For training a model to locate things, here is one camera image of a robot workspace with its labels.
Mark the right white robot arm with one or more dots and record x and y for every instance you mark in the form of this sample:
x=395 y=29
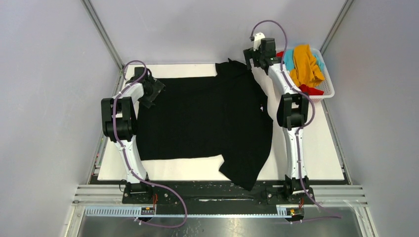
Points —
x=292 y=112

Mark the yellow t shirt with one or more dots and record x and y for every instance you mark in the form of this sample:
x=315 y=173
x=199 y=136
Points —
x=305 y=71

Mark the black t shirt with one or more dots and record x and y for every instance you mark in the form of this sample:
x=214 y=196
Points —
x=208 y=116

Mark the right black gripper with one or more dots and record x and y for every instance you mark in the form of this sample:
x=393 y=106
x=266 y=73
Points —
x=249 y=53

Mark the red t shirt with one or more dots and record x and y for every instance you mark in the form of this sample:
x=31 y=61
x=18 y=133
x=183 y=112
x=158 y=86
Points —
x=312 y=91

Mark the aluminium frame rail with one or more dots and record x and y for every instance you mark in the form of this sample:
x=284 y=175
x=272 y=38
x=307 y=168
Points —
x=108 y=200

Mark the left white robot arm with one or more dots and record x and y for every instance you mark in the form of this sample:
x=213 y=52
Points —
x=119 y=124

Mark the white plastic laundry basket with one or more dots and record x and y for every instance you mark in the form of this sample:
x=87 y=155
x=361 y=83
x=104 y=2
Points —
x=326 y=86

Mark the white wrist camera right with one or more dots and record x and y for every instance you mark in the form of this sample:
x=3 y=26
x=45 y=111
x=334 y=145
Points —
x=256 y=39

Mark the light blue t shirt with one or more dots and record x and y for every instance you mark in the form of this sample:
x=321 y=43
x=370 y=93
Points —
x=288 y=60

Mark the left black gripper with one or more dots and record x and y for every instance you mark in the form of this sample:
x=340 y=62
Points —
x=157 y=87

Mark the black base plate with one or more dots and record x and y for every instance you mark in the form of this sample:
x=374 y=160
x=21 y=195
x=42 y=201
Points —
x=219 y=198

